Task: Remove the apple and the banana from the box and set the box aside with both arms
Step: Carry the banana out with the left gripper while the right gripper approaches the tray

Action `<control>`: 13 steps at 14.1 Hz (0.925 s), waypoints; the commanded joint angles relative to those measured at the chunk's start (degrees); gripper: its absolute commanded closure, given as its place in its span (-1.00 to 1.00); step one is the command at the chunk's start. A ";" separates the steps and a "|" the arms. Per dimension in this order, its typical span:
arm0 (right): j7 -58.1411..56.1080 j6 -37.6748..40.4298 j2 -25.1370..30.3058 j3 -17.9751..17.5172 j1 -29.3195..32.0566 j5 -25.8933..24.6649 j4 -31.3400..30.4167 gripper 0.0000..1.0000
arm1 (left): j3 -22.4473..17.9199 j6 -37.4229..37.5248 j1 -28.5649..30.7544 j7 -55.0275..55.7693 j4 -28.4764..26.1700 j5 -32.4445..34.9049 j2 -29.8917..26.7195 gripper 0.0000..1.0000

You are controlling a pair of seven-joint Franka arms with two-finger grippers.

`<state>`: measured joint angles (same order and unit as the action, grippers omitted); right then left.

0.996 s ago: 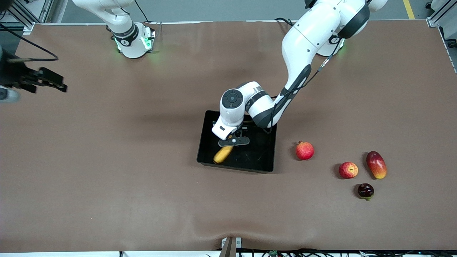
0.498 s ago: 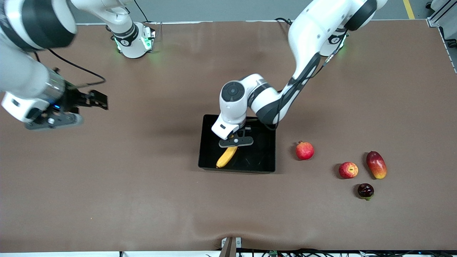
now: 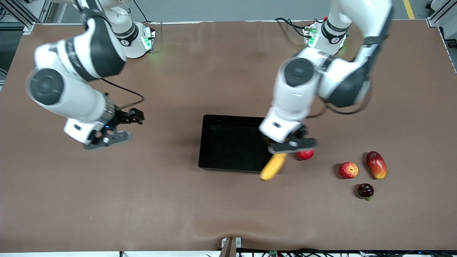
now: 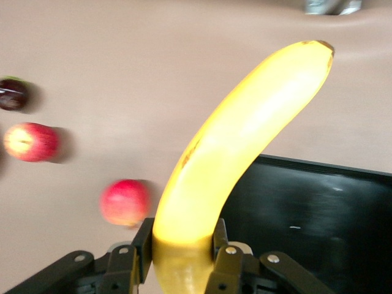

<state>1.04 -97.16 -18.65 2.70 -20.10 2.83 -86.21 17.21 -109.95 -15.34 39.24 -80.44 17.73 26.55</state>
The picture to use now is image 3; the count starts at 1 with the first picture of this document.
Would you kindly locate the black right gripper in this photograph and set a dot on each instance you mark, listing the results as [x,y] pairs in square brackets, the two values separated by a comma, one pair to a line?
[123,117]

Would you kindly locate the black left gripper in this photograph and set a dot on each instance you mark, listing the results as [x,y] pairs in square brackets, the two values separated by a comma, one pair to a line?
[302,131]

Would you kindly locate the yellow banana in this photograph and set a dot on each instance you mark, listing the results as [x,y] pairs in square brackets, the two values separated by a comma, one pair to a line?
[273,167]

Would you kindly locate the red yellow apple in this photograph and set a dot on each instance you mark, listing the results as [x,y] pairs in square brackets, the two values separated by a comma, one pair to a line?
[348,170]

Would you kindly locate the black rectangular plastic box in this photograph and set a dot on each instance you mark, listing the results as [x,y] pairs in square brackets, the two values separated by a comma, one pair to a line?
[228,150]

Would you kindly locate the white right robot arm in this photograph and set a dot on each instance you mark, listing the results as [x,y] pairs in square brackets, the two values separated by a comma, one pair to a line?
[71,100]

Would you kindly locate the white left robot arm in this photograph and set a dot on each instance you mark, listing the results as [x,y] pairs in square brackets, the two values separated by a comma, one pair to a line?
[296,100]

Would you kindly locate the red pomegranate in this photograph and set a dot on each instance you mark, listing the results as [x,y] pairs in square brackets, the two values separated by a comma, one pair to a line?
[306,155]

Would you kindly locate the brown table mat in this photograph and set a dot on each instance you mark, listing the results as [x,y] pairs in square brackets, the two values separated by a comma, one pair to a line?
[142,196]

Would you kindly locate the red yellow mango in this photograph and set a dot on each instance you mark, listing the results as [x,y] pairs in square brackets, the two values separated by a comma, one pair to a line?
[376,165]

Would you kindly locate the dark purple mangosteen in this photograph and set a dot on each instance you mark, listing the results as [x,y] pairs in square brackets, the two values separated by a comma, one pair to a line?
[365,190]

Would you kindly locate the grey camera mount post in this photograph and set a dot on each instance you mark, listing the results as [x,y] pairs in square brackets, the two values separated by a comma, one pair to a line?
[228,248]

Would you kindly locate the aluminium frame profile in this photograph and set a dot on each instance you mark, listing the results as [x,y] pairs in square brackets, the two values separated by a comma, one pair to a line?
[437,21]
[43,10]

